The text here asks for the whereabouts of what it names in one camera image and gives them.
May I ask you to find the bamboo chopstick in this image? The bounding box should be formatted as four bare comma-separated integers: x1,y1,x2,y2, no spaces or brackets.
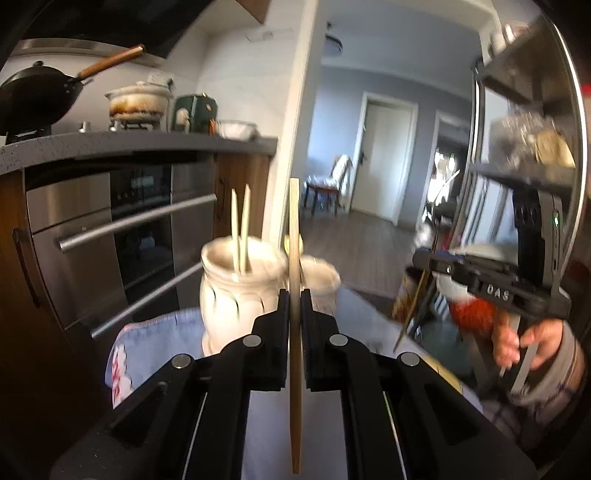
288,178,303,475
230,189,239,274
239,184,252,274

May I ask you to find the white interior door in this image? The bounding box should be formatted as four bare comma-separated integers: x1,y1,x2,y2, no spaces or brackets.
351,101,417,224

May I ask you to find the wooden chair with cloth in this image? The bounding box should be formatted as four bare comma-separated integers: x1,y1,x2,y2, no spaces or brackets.
304,155,352,216

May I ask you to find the dark waste bin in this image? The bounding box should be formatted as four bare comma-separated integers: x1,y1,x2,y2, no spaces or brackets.
392,266,436,338

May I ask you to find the person's right hand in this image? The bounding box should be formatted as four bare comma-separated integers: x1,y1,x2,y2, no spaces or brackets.
492,316,564,370

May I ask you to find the green air fryer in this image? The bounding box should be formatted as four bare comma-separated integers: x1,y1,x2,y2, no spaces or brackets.
170,93,217,135

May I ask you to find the yellow plastic tulip spoon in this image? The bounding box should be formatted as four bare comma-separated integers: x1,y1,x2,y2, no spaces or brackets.
283,235,304,256

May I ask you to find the cream floral ceramic utensil holder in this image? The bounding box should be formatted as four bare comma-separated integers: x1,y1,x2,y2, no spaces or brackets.
198,234,342,357

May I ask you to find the white fluted bowl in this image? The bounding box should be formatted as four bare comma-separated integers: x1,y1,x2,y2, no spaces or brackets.
216,120,259,142

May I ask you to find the gold metal fork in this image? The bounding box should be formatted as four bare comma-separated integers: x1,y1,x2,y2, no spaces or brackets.
393,270,431,352

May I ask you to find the round ceiling lamp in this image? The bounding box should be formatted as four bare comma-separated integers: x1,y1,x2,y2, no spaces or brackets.
322,22,344,58

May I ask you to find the grey handheld camera mount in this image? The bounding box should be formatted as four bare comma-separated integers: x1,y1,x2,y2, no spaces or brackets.
512,189,563,296

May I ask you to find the black wok wooden handle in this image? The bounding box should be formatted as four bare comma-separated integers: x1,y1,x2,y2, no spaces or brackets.
1,45,145,136

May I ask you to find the metal storage rack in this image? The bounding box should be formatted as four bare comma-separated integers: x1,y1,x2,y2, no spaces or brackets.
452,15,588,246

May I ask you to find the stainless steel built-in oven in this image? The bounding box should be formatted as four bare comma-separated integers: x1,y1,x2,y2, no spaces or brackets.
25,160,215,336

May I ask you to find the white ceramic casserole pot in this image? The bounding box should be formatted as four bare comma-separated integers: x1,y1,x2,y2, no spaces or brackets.
104,81,173,122

